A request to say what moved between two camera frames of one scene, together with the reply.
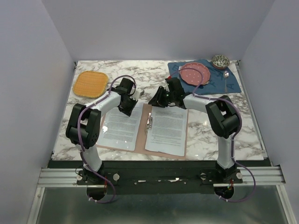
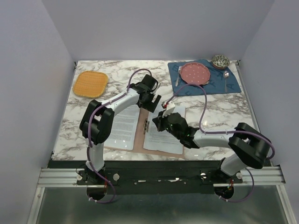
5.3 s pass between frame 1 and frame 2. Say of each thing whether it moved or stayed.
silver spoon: stayed
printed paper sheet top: stayed
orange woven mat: stayed
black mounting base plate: stayed
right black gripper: moved
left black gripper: moved
